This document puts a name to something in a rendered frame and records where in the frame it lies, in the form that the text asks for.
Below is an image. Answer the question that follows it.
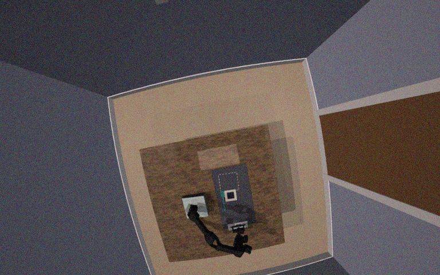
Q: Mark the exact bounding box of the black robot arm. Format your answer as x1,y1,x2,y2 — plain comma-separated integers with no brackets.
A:
188,205,252,258

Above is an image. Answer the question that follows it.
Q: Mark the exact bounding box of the dark grey flat mat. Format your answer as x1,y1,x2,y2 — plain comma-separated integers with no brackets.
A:
211,163,256,229

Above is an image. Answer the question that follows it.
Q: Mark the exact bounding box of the beige tile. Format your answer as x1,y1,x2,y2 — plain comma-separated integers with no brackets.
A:
224,189,237,202

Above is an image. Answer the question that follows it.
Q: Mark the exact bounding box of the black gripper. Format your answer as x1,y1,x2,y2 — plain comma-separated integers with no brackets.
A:
233,227,244,246

